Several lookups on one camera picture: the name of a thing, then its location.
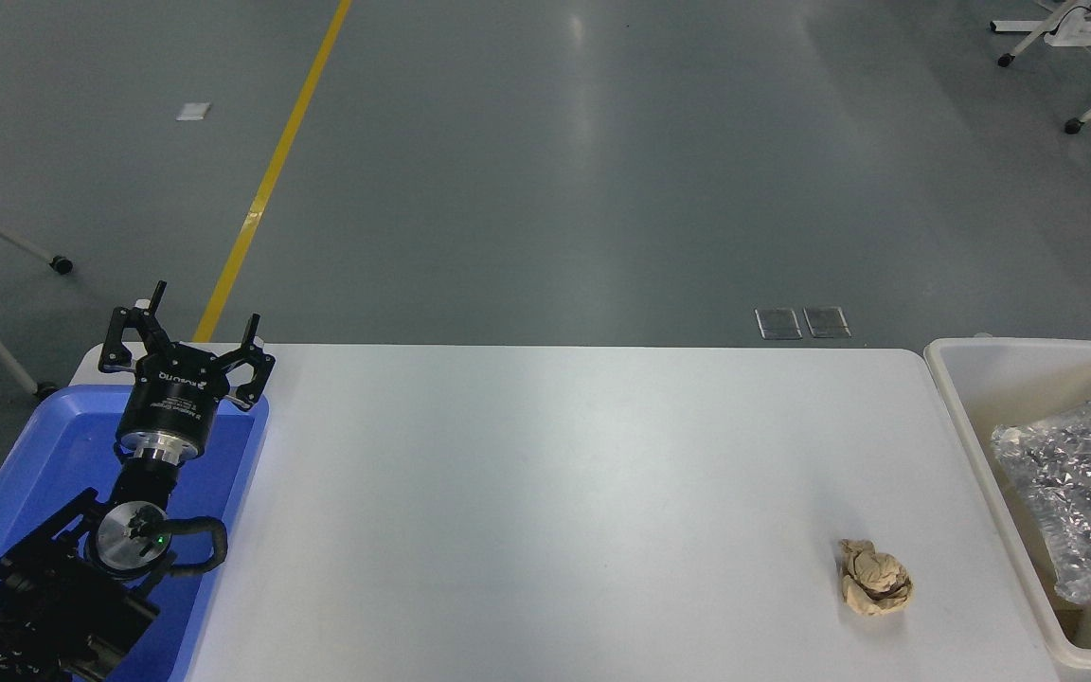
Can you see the silver floor outlet plate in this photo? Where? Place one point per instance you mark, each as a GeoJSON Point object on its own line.
{"type": "Point", "coordinates": [778, 323]}
{"type": "Point", "coordinates": [827, 322]}

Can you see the blue plastic tray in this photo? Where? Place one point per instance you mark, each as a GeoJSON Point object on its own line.
{"type": "Point", "coordinates": [53, 455]}

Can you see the white wheeled chair base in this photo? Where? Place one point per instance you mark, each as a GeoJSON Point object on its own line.
{"type": "Point", "coordinates": [1071, 30]}

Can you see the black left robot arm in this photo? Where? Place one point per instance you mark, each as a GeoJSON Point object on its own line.
{"type": "Point", "coordinates": [53, 597]}

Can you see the crumpled tan paper ball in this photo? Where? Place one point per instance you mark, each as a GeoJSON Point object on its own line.
{"type": "Point", "coordinates": [872, 580]}

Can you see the large pale plastic bin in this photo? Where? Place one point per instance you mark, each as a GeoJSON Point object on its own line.
{"type": "Point", "coordinates": [981, 398]}

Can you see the white paper scrap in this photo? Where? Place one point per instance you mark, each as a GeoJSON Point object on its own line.
{"type": "Point", "coordinates": [192, 111]}

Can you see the grey frame leg with caster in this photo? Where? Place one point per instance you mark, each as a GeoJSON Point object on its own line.
{"type": "Point", "coordinates": [6, 242]}

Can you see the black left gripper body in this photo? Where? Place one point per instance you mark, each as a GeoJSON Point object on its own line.
{"type": "Point", "coordinates": [174, 398]}

